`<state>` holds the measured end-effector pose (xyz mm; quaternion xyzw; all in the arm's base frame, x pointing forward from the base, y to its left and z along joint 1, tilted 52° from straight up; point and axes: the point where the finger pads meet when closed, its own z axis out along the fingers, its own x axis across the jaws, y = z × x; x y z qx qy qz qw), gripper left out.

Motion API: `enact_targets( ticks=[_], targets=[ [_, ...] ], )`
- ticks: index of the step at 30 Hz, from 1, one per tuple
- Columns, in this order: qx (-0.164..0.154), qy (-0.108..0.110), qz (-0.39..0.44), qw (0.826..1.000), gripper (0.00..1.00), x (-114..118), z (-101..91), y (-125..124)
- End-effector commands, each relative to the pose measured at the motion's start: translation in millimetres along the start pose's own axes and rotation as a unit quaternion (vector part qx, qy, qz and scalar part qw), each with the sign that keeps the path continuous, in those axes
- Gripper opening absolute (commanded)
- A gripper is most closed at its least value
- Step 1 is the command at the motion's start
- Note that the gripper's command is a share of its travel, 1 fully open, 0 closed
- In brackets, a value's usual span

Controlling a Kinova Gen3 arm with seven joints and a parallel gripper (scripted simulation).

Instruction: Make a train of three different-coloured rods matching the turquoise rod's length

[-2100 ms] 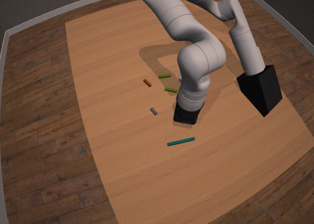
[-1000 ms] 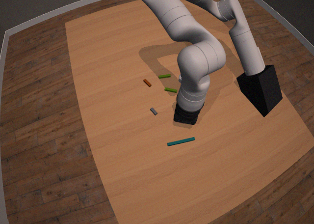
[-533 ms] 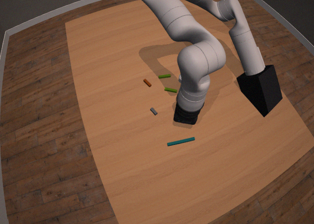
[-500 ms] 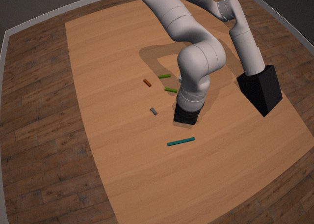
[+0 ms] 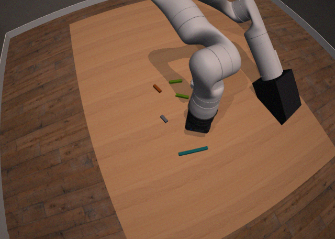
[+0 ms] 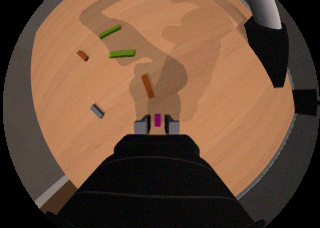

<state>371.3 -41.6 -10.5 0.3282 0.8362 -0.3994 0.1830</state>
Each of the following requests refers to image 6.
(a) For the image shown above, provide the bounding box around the lime green rod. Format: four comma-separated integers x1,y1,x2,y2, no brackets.
109,50,135,59
99,25,121,39

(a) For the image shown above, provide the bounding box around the small magenta block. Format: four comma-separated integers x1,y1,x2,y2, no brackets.
155,114,161,127

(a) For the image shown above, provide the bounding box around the orange rod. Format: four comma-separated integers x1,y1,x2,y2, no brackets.
77,50,89,62
141,74,155,99

